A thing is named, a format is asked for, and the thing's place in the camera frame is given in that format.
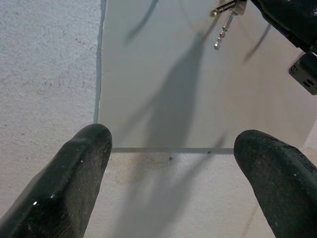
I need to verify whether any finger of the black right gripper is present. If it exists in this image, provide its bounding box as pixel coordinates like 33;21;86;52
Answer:
249;0;317;53

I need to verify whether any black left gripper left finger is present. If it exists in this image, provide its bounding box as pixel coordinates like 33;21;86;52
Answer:
0;123;113;238

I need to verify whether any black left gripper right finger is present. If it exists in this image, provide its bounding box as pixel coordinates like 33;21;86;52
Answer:
233;129;317;238

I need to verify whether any silver key ring bunch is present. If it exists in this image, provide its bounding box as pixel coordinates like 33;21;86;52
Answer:
210;0;249;51

